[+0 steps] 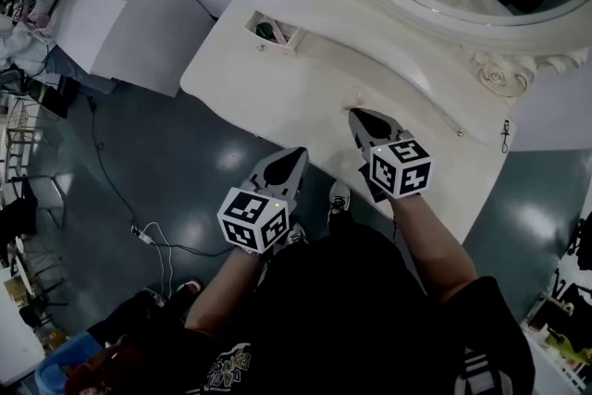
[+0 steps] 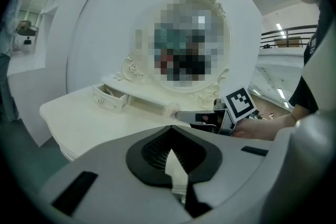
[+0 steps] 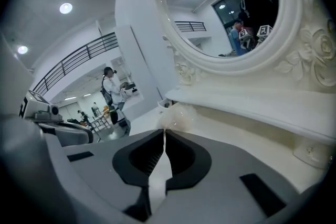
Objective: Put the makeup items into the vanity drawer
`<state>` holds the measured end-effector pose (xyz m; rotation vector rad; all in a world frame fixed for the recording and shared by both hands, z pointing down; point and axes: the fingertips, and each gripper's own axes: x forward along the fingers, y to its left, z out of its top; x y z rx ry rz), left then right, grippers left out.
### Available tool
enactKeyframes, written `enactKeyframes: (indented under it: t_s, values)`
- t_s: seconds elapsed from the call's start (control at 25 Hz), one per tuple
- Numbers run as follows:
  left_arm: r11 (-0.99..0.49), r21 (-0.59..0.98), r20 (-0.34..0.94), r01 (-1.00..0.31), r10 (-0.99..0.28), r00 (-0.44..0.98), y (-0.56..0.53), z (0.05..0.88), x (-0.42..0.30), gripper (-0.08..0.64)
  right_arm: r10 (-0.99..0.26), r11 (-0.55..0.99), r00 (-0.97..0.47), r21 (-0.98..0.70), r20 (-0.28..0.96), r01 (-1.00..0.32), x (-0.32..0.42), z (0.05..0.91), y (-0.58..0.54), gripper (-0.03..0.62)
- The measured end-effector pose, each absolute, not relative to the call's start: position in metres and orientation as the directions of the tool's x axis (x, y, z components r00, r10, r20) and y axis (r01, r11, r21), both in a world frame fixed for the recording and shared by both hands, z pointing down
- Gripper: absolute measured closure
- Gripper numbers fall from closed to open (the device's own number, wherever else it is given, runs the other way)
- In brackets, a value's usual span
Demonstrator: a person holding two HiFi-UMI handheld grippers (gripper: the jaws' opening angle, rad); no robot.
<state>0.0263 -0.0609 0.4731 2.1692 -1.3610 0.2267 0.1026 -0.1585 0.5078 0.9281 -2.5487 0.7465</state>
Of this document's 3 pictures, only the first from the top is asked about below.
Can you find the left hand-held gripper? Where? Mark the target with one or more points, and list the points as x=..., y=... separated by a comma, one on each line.
x=252, y=222

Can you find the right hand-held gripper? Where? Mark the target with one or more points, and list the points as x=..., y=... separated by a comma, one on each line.
x=402, y=171

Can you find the white dressing table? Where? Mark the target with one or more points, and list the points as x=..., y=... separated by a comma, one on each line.
x=300, y=106

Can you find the small white drawer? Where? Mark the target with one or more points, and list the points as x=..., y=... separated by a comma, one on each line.
x=291, y=42

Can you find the person's left forearm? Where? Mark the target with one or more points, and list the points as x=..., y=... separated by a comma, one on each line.
x=222, y=291

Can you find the person's right forearm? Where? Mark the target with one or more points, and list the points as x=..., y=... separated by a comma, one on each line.
x=430, y=245

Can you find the person's white sneaker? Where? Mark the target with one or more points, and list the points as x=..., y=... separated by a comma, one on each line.
x=298, y=236
x=339, y=201

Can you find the oval white carved mirror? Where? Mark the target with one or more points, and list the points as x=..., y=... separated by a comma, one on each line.
x=407, y=28

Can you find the person's black printed shirt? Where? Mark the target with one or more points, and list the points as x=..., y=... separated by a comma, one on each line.
x=347, y=314

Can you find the white display shelf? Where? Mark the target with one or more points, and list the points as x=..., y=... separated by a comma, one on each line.
x=564, y=337

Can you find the blue plastic bin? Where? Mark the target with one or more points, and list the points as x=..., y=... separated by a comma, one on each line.
x=60, y=365

